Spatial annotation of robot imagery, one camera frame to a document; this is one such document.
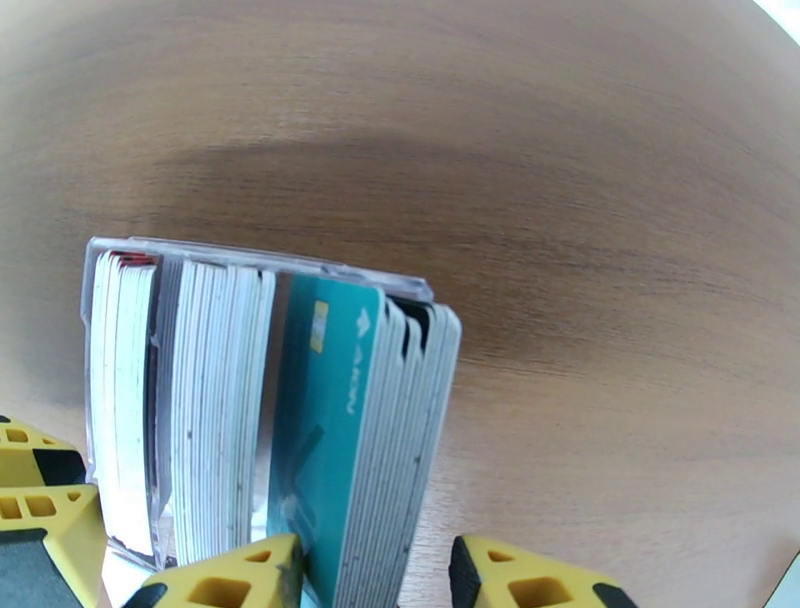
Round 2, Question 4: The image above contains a teal plastic card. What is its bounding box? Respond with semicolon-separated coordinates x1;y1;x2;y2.
267;274;386;608

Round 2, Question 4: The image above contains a stack of plastic cards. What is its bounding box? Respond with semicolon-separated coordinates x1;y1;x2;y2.
156;259;276;567
334;296;464;608
90;249;159;558

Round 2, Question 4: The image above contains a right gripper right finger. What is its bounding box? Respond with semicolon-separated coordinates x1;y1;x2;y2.
448;535;639;608

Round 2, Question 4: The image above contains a clear acrylic card stand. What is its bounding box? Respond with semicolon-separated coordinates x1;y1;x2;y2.
81;236;436;573

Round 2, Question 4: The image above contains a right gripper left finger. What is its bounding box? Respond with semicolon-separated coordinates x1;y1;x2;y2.
121;532;308;608

